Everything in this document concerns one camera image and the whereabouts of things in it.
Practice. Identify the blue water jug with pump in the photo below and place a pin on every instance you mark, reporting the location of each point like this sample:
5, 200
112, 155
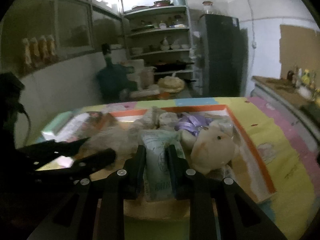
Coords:
112, 80

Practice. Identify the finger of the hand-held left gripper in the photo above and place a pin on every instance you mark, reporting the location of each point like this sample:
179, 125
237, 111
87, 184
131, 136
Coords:
97, 158
57, 146

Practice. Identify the purple ribbon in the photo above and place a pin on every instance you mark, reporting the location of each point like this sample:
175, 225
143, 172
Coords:
190, 125

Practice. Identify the row of white bowls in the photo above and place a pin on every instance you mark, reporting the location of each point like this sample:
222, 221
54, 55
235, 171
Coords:
175, 46

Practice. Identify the dark refrigerator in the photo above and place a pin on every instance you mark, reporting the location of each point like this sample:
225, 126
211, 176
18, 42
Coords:
222, 60

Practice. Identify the floral tissue pack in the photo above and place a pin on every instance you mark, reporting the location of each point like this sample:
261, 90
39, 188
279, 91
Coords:
80, 125

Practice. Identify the cardboard sheets on wall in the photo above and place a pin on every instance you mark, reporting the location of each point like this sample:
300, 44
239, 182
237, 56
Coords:
297, 50

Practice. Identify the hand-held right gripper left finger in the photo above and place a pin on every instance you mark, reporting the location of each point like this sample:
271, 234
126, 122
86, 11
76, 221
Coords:
138, 165

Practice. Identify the shallow cardboard box orange rim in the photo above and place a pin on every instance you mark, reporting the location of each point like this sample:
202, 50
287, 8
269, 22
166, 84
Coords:
160, 208

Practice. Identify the glass-door wall cabinet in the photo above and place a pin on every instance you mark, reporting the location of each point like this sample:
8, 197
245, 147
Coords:
91, 30

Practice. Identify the red pot with lid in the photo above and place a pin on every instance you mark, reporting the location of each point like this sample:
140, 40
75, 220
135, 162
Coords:
162, 3

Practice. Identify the row of condiment bottles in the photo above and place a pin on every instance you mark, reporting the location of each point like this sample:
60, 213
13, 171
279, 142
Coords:
301, 77

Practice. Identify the translucent plastic container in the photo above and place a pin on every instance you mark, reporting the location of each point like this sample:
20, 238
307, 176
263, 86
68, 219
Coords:
147, 78

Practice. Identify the metal shelf rack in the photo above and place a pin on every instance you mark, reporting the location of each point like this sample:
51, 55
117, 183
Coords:
160, 31

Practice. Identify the mint green tissue box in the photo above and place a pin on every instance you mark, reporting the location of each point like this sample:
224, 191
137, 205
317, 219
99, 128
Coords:
57, 122

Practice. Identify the glass jar with red lid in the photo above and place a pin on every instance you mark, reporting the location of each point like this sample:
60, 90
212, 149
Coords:
208, 8

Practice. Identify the colourful cartoon mat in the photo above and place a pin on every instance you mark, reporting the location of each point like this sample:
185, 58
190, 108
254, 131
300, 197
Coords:
287, 155

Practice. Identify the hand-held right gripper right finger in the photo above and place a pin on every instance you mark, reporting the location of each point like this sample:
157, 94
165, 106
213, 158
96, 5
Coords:
175, 165

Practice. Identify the kitchen counter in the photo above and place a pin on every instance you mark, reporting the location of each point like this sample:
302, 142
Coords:
272, 87

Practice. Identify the black frying pan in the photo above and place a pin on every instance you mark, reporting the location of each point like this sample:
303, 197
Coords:
172, 66

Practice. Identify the light blue printed packet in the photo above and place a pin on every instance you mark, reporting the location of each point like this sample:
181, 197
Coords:
157, 160

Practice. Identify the cream plush bear toy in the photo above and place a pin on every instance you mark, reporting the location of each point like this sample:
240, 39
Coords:
212, 147

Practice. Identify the wall socket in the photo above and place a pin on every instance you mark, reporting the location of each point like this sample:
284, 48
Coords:
254, 45

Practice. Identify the white bowl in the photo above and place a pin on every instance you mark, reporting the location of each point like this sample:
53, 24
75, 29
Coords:
305, 91

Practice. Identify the basket of flatbreads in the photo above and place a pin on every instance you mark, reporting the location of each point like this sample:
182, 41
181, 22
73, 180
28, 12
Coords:
172, 84

